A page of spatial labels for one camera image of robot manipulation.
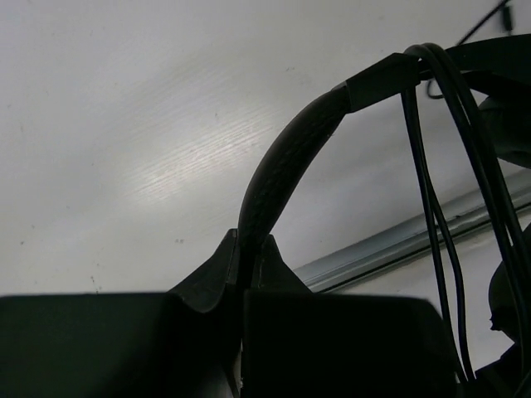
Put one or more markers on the black headset with microphone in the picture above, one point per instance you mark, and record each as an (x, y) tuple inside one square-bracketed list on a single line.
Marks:
[(486, 87)]

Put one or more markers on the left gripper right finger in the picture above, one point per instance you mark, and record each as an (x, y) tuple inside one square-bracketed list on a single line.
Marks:
[(300, 344)]

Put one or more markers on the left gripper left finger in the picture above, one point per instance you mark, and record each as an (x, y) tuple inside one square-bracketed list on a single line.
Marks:
[(172, 344)]

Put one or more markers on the aluminium rail front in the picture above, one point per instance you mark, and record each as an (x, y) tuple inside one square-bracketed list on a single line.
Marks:
[(407, 240)]

